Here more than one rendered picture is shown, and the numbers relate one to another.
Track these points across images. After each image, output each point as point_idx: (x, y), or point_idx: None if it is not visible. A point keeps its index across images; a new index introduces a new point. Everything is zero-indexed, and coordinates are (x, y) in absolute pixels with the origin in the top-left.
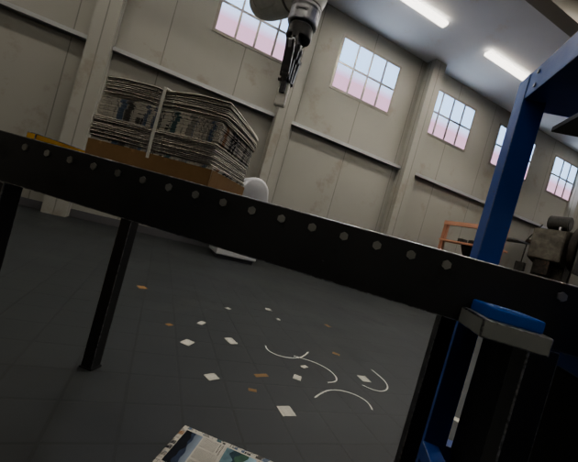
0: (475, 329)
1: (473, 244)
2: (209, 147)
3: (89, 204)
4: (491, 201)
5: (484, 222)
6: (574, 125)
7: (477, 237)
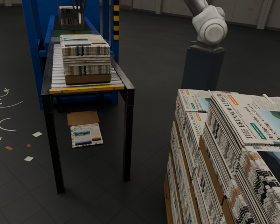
0: (113, 57)
1: (28, 32)
2: None
3: None
4: (30, 14)
5: (31, 23)
6: None
7: (29, 29)
